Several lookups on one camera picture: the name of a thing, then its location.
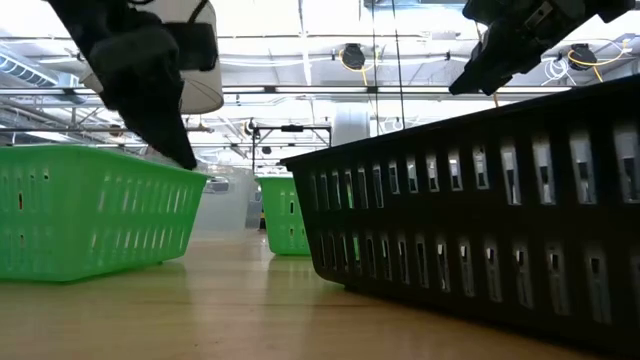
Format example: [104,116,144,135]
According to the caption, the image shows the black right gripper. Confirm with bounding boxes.
[448,0,604,96]

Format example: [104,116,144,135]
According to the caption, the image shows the white shade silver table lamp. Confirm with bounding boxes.
[79,0,225,115]

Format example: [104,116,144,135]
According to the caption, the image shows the green plastic basket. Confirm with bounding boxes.
[257,175,312,257]
[0,144,209,283]

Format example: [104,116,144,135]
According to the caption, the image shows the black metal gantry frame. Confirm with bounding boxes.
[251,119,334,176]

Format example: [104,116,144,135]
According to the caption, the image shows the black plastic basket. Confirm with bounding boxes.
[280,74,640,354]

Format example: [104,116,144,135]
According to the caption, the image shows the clear plastic basket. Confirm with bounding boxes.
[192,167,262,234]

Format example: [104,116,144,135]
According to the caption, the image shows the black hanging cable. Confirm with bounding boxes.
[391,0,407,132]

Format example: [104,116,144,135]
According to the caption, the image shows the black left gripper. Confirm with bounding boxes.
[47,0,198,171]

